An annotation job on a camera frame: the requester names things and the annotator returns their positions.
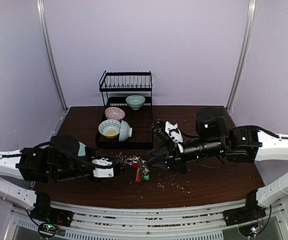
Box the large keyring with red grip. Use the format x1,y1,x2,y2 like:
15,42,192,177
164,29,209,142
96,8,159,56
118,155,150,183

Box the bunch of metal keys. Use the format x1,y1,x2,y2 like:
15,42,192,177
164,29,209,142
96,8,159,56
132,156,150,183

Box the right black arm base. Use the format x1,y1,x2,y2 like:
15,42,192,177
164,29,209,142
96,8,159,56
222,190,266,226

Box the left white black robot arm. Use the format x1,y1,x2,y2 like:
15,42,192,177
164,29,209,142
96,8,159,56
0,135,126,222

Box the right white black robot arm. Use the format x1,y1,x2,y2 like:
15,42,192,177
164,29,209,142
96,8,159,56
146,106,288,221

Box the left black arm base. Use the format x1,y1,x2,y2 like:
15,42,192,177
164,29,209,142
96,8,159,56
29,191,74,227

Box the scattered crumbs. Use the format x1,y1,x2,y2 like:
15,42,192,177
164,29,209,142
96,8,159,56
156,173,192,194

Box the pale blue tilted bowl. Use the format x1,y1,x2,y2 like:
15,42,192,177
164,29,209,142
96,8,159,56
118,120,133,142

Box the blue yellow patterned bowl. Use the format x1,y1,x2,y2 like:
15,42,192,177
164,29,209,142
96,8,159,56
98,119,121,139

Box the pale blue plate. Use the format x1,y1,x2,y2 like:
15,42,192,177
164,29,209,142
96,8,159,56
77,142,87,157

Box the pink patterned bowl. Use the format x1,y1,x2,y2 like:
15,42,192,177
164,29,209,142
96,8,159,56
104,106,126,121

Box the light green ceramic bowl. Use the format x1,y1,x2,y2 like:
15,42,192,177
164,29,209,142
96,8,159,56
126,95,146,110

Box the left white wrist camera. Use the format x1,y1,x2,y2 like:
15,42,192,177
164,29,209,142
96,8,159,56
92,158,115,178

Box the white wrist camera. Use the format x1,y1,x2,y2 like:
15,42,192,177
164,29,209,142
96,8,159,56
151,120,184,153
92,158,115,178

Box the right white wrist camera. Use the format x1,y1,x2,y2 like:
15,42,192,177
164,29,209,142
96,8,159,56
151,120,184,153

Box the black wire dish rack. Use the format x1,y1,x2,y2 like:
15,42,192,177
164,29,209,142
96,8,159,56
95,71,154,150

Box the grey slotted front rail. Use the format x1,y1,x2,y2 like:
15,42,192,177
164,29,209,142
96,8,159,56
8,197,288,240

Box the right aluminium frame post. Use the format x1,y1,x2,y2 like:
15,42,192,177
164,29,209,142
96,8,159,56
226,0,258,114

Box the aluminium frame post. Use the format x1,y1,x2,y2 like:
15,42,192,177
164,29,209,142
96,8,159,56
36,0,68,112
226,0,258,114

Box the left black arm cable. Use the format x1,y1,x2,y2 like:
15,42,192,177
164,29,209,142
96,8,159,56
0,141,52,160

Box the left aluminium frame post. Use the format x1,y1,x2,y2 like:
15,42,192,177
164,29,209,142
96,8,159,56
36,0,68,112

